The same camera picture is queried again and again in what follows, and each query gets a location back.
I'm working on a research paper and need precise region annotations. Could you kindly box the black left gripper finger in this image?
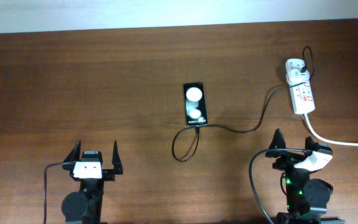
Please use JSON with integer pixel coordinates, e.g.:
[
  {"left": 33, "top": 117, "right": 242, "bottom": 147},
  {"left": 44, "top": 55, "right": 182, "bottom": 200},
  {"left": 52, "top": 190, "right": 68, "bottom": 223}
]
[
  {"left": 112, "top": 141, "right": 123, "bottom": 174},
  {"left": 63, "top": 140, "right": 81, "bottom": 162}
]

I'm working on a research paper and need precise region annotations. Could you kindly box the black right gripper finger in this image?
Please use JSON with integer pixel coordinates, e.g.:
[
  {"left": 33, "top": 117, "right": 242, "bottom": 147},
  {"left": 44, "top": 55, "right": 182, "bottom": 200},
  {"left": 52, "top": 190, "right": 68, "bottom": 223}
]
[
  {"left": 304, "top": 136, "right": 320, "bottom": 154},
  {"left": 265, "top": 129, "right": 287, "bottom": 158}
]

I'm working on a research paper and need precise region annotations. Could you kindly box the black smartphone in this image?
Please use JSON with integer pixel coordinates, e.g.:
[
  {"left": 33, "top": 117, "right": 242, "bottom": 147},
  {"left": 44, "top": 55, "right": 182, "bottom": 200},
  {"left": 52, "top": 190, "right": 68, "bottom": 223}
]
[{"left": 183, "top": 82, "right": 208, "bottom": 126}]

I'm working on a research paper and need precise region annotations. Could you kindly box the black charger cable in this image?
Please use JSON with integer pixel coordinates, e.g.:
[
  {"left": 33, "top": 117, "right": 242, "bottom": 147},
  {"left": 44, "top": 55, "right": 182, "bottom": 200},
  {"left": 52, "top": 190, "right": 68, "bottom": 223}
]
[{"left": 172, "top": 45, "right": 315, "bottom": 163}]

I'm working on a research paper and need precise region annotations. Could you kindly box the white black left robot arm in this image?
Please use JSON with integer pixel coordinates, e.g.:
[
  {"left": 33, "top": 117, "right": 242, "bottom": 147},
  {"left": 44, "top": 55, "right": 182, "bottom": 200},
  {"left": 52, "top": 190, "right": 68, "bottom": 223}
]
[{"left": 62, "top": 141, "right": 123, "bottom": 224}]

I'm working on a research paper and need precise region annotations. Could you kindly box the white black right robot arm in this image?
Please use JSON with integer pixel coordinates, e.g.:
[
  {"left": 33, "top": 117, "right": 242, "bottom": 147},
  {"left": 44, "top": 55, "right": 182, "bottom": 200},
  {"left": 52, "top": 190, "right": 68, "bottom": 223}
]
[{"left": 265, "top": 129, "right": 346, "bottom": 224}]

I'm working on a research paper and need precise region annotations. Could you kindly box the white charger plug adapter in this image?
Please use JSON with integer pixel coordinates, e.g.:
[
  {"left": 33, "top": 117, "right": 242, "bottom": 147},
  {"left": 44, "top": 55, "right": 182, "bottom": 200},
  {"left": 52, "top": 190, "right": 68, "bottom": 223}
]
[{"left": 286, "top": 68, "right": 310, "bottom": 86}]

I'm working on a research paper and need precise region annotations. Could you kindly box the white power strip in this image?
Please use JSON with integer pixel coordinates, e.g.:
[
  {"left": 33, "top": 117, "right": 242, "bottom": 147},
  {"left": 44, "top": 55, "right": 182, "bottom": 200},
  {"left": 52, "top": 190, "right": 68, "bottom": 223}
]
[{"left": 285, "top": 58, "right": 315, "bottom": 114}]

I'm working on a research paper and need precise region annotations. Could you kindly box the white power strip cord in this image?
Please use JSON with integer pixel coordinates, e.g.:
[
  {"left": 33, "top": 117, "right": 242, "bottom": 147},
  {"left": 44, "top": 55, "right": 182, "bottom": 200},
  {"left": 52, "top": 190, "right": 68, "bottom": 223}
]
[{"left": 301, "top": 113, "right": 358, "bottom": 149}]

